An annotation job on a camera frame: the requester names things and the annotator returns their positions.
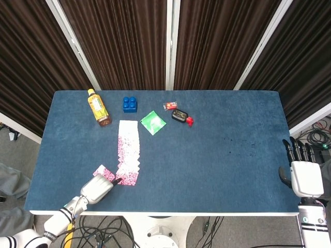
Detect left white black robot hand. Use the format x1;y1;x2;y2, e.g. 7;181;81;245
79;173;123;205

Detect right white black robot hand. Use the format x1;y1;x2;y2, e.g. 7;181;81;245
278;136;325;199

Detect pink pattern playing card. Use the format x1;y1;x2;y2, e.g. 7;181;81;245
93;164;116;181

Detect spread row of playing cards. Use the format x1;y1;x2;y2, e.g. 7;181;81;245
115;119;142;187

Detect yellow floor tape strip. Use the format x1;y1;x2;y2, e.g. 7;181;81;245
63;222;76;248

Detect yellow label tea bottle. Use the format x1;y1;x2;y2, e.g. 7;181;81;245
87;88;113;128

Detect grey fabric trousers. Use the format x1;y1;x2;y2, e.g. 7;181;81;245
0;162;35;237

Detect green white square packet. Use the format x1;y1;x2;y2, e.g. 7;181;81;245
140;110;168;136

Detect blue toy building block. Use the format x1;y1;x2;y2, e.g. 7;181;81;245
122;96;139;114

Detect small white floor box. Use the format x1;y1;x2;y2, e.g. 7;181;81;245
7;130;21;142

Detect red clear candy packet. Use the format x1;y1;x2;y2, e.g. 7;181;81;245
162;101;179;112

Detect dark brown pleated curtain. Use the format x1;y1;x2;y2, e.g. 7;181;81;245
0;0;94;137
240;0;331;129
58;0;168;91
173;0;282;91

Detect black floor cable bundle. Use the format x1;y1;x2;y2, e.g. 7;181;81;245
62;215;142;248

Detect tangled cables by partition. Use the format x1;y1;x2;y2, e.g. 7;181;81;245
291;116;331;150

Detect white partition frame rail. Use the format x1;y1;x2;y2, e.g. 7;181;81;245
288;102;331;135
0;112;43;145

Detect black cable with green plug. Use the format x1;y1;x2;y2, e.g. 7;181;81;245
194;216;224;248

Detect white partition frame post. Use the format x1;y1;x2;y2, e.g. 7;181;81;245
165;0;181;91
45;0;101;91
233;0;296;91

